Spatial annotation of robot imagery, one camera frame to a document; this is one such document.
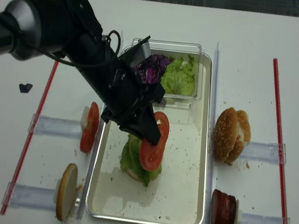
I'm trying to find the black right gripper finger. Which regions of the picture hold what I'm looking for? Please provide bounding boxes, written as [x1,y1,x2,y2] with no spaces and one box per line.
[119,119,152,140]

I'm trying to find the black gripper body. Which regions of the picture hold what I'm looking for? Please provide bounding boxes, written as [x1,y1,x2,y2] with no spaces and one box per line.
[74,34,165,125]

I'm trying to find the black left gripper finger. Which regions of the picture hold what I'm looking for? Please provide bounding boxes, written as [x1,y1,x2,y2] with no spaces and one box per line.
[133,104,161,144]

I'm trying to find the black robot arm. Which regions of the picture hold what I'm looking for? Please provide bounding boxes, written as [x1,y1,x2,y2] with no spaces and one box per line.
[0,0,165,144]

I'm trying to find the green lettuce leaf on bun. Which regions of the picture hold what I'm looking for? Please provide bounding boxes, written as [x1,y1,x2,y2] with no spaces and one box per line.
[120,134,162,187]

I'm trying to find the white tomato holder block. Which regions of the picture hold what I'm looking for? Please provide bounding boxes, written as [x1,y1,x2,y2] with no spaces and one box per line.
[80,106,90,130]

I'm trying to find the green lettuce in container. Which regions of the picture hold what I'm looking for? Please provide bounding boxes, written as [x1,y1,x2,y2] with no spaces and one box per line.
[160,54,196,96]

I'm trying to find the dark red meat patties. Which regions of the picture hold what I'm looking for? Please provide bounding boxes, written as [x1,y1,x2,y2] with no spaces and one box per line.
[210,189,237,224]

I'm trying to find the purple cabbage pieces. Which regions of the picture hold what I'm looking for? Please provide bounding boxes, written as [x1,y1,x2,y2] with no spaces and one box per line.
[133,54,173,85]

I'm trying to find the bottom bun on tray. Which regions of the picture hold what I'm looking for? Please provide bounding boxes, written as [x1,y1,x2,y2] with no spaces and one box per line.
[125,168,141,181]

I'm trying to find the clear plastic salad container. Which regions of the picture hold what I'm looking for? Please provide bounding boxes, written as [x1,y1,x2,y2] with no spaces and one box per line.
[132,39,205,108]

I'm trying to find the sesame bun top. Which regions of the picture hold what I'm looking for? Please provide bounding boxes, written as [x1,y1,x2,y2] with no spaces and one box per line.
[213,107,238,162]

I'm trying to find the silver metal tray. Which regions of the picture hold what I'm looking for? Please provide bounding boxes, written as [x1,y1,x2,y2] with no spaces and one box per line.
[86,55,212,224]

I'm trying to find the stray purple cabbage scrap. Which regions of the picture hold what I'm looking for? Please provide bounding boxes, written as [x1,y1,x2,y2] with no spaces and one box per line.
[19,83,33,94]

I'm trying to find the standing plain bun half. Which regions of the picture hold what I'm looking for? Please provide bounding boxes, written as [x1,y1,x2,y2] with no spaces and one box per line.
[56,163,78,222]

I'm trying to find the torn bun half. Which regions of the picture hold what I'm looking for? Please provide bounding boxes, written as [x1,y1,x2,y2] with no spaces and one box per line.
[225,110,251,164]

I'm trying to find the right long clear divider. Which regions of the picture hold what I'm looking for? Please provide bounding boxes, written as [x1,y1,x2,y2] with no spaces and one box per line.
[204,43,220,224]

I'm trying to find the left red strip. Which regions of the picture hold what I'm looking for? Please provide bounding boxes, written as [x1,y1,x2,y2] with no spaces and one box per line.
[0,62,58,216]

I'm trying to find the red strip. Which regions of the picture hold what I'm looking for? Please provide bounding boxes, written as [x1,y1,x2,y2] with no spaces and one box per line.
[0,62,58,216]
[273,58,289,224]

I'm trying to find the white patty holder block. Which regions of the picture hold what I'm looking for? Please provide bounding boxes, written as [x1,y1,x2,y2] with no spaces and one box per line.
[234,199,243,224]

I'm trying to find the right red strip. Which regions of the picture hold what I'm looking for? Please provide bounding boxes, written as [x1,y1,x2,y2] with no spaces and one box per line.
[273,58,289,224]

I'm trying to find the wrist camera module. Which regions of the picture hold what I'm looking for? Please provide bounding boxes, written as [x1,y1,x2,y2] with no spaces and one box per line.
[119,36,152,68]

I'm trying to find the upper left clear rail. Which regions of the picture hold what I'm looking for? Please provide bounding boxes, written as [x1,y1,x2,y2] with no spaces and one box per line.
[28,115,83,138]

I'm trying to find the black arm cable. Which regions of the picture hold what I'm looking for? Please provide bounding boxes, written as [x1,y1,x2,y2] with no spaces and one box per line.
[4,0,128,72]

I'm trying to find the upper right clear rail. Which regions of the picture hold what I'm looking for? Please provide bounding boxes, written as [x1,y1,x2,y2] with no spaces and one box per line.
[239,141,286,165]

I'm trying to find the lower left clear rail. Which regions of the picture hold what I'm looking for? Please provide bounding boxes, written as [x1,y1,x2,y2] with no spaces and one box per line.
[2,182,56,212]

